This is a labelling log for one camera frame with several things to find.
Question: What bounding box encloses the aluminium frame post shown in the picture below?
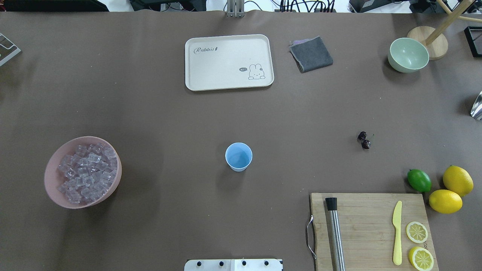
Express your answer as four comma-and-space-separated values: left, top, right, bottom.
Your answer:
226, 0, 245, 18

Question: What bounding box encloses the black frame tray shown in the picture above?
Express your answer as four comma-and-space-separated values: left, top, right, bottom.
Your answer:
464, 26, 482, 57

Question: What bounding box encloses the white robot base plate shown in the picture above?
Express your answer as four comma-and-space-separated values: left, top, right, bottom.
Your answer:
184, 259, 284, 271

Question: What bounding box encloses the lemon half upper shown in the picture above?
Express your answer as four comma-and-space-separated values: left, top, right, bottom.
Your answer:
405, 221, 429, 244

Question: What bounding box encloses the pile of clear ice cubes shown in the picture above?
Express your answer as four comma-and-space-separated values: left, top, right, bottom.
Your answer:
57, 143, 119, 205

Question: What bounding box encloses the white wire cup rack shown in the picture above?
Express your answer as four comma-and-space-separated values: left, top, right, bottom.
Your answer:
0, 33, 21, 66

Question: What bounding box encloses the steel muddler black tip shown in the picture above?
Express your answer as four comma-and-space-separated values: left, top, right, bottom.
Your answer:
325, 197, 346, 271

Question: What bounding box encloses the beige rabbit tray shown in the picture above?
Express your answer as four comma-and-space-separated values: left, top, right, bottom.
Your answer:
185, 34, 275, 91

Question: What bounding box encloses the yellow lemon upper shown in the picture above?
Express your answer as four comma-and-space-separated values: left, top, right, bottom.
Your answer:
442, 165, 474, 197

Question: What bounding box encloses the mint green bowl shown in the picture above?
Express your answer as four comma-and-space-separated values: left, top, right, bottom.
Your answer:
387, 38, 429, 73

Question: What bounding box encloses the pink bowl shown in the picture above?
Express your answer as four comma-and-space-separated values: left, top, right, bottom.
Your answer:
44, 137, 122, 209

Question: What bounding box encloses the light blue cup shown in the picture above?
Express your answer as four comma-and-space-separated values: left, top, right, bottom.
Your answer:
224, 142, 253, 172

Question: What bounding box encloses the yellow lemon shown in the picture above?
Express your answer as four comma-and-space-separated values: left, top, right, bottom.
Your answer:
442, 165, 474, 197
429, 189, 463, 214

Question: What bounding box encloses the wooden stand with round base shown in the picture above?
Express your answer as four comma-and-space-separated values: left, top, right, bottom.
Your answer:
407, 0, 482, 60

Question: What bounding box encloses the lemon half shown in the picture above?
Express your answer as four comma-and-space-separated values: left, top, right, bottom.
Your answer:
405, 221, 429, 244
408, 247, 435, 271

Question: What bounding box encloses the lemon half lower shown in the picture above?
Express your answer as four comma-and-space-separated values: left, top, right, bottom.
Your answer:
408, 247, 435, 271

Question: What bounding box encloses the wooden cutting board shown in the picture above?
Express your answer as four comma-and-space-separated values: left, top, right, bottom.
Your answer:
310, 193, 430, 271

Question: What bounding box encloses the yellow plastic knife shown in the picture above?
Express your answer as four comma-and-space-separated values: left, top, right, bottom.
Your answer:
392, 201, 403, 266

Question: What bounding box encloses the metal scoop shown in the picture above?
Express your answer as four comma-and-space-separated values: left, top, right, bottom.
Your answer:
470, 91, 482, 120

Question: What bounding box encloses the dark cherry pair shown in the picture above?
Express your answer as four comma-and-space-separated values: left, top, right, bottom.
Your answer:
357, 131, 375, 150

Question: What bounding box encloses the yellow lemon lower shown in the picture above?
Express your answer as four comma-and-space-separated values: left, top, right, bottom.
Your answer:
429, 189, 463, 214

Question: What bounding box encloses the green lime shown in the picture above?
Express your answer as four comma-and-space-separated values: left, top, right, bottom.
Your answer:
407, 169, 432, 192

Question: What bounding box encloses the grey folded cloth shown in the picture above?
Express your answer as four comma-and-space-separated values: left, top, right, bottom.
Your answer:
289, 36, 334, 73

